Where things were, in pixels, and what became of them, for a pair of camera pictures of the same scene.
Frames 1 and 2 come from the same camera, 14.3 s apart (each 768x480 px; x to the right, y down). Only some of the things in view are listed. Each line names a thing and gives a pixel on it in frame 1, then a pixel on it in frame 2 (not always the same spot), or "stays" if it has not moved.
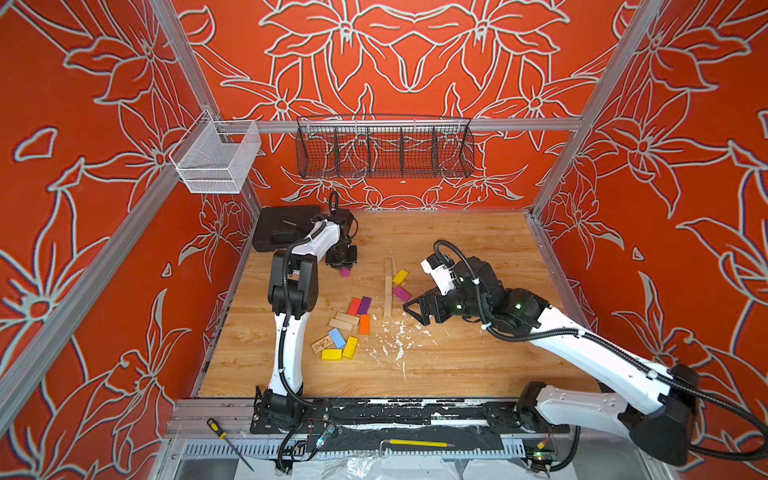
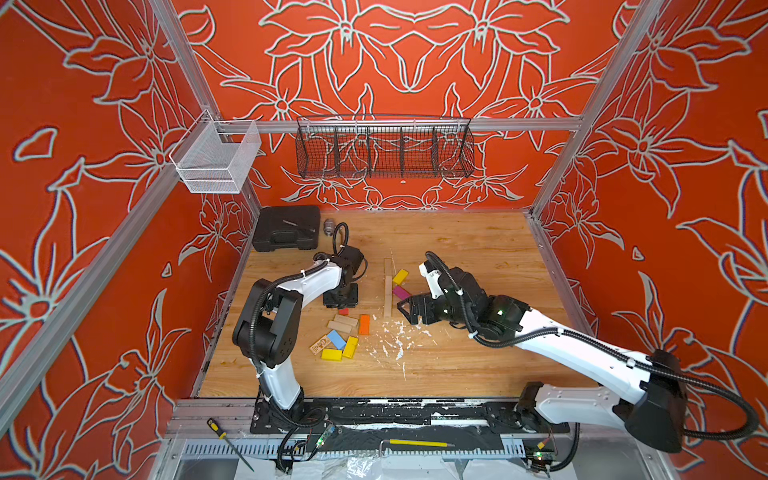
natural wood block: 388,306 stays
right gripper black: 428,306 stays
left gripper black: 346,263 -> 352,301
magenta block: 402,293 stays
